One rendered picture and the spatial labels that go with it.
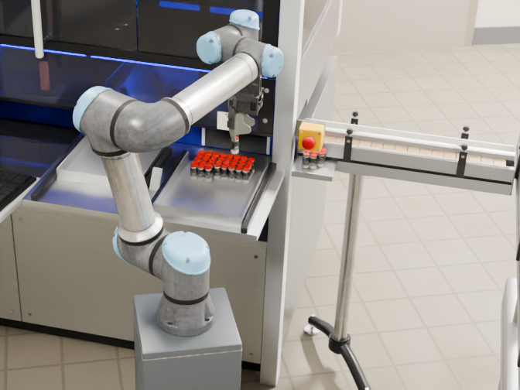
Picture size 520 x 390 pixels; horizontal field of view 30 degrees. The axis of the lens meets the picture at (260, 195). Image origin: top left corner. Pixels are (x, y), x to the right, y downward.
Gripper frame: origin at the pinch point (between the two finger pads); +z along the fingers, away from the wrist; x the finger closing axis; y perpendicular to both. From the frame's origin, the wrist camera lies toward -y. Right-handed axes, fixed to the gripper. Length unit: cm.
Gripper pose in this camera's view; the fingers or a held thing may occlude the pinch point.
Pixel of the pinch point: (233, 135)
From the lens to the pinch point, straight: 267.2
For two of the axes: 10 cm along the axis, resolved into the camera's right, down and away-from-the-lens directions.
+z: -0.4, 8.6, 5.0
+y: 9.8, 1.4, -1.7
